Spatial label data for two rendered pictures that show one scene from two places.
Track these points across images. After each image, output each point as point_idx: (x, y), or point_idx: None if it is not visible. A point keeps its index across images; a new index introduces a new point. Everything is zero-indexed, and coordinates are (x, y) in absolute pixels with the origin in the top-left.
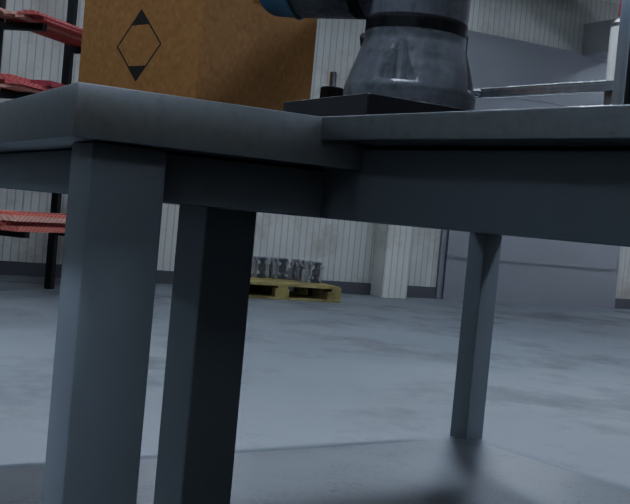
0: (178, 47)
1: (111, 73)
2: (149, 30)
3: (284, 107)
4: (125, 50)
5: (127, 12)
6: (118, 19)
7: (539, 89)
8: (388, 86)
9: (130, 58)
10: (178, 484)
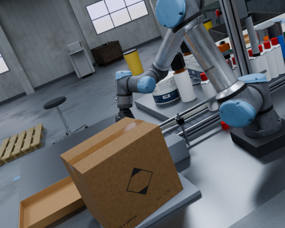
0: (162, 167)
1: (129, 202)
2: (143, 172)
3: (257, 148)
4: (132, 188)
5: (125, 174)
6: (121, 180)
7: (195, 107)
8: (281, 123)
9: (137, 188)
10: None
